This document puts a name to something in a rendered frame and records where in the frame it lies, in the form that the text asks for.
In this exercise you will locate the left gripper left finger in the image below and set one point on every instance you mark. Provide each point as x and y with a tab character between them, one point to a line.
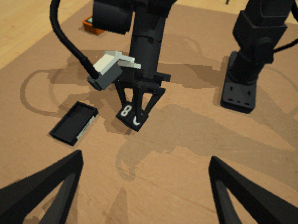
20	198

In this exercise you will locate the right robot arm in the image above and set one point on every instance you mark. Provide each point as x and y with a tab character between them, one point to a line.
257	31

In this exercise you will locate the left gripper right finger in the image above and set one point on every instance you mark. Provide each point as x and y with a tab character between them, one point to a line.
264	206

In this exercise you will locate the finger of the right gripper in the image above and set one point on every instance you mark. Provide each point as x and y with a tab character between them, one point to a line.
138	91
120	86

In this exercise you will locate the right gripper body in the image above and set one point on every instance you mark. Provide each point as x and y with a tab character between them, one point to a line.
141	56

